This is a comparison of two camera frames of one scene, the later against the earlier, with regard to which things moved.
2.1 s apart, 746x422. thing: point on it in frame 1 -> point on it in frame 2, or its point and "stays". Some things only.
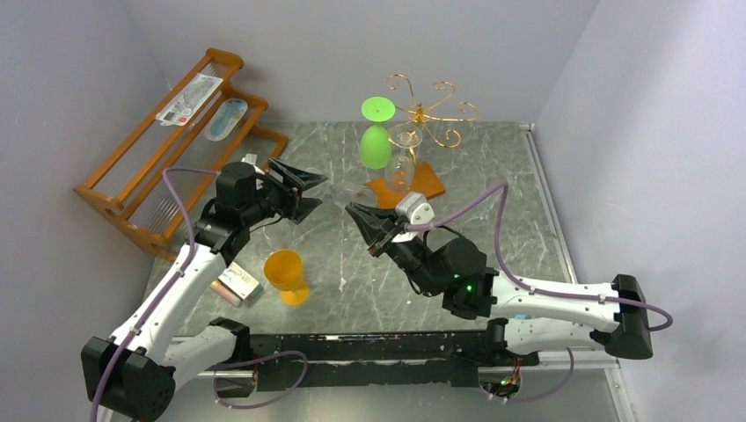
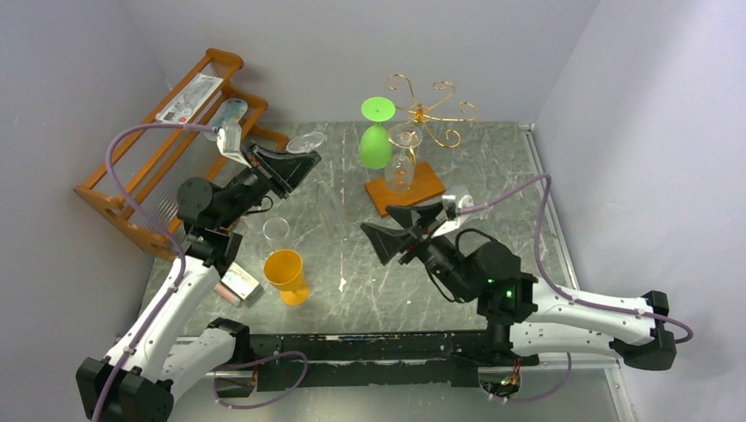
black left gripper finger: (304, 207) -> (288, 173)
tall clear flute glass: (346, 185) -> (332, 210)
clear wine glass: (400, 170) stays
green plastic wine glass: (376, 144) stays
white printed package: (188, 100) stays
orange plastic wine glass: (283, 271) stays
